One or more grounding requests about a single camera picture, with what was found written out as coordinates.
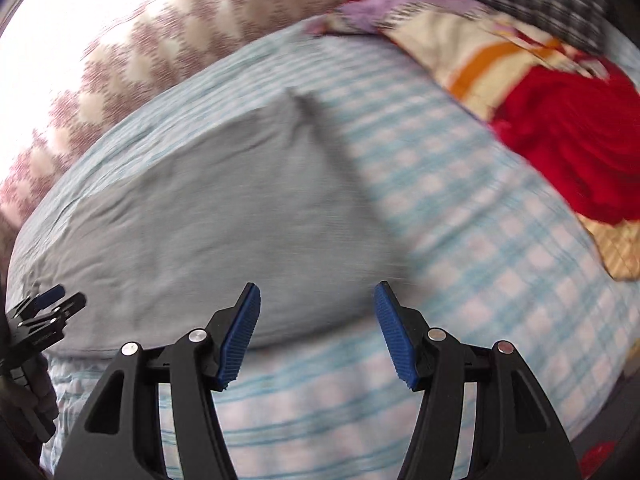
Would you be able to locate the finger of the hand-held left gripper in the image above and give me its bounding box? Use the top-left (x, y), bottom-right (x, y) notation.
top-left (10, 284), bottom-right (66, 320)
top-left (30, 293), bottom-right (87, 335)

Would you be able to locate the blue checked bed sheet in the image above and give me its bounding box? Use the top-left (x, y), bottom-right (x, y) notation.
top-left (10, 15), bottom-right (640, 480)

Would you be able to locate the red fuzzy blanket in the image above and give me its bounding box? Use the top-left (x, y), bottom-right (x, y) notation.
top-left (492, 57), bottom-right (640, 227)

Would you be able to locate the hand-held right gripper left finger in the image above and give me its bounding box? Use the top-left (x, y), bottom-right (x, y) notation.
top-left (52, 282), bottom-right (262, 480)

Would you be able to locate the colourful patchwork quilt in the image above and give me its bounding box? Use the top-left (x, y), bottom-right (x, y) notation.
top-left (310, 0), bottom-right (640, 282)

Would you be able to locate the grey towel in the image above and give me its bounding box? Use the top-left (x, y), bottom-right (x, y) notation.
top-left (10, 87), bottom-right (417, 357)

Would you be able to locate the patterned beige curtain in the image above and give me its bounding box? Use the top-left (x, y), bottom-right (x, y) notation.
top-left (0, 0), bottom-right (436, 243)

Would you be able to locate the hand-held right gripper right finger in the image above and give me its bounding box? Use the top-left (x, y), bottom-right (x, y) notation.
top-left (374, 281), bottom-right (583, 480)

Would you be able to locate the person's left hand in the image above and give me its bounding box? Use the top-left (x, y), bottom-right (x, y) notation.
top-left (10, 352), bottom-right (60, 441)

